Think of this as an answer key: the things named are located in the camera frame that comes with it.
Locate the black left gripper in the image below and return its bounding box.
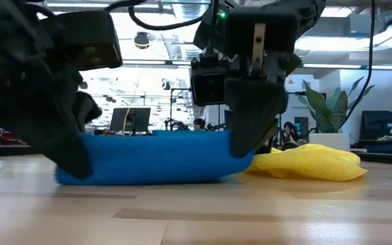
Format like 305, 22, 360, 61
0, 0, 103, 180

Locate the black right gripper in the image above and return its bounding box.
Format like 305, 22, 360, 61
193, 0, 302, 159

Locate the yellow microfiber towel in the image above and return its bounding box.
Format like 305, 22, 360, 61
246, 142, 369, 182

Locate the blue microfiber towel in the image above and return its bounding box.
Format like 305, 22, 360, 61
54, 130, 256, 186

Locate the person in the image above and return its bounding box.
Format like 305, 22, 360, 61
193, 118, 207, 132
279, 120, 301, 150

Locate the potted plant in white pot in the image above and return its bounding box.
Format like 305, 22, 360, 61
297, 76, 376, 152

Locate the black computer monitor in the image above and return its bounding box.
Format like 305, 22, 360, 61
109, 107, 152, 136

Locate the black media cabinet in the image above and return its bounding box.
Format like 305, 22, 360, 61
350, 110, 392, 156

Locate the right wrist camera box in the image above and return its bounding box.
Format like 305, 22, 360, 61
190, 64, 231, 108

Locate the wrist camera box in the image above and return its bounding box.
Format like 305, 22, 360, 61
190, 64, 231, 108
55, 10, 124, 71

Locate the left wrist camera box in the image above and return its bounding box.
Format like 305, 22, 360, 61
55, 10, 124, 71

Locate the silver ventilation duct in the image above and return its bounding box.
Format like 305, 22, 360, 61
172, 2, 203, 61

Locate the black ceiling camera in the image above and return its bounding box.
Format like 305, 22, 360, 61
133, 31, 150, 50

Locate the black right camera cable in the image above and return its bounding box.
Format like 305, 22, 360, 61
127, 0, 217, 32

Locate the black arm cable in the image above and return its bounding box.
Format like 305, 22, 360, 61
342, 0, 378, 124

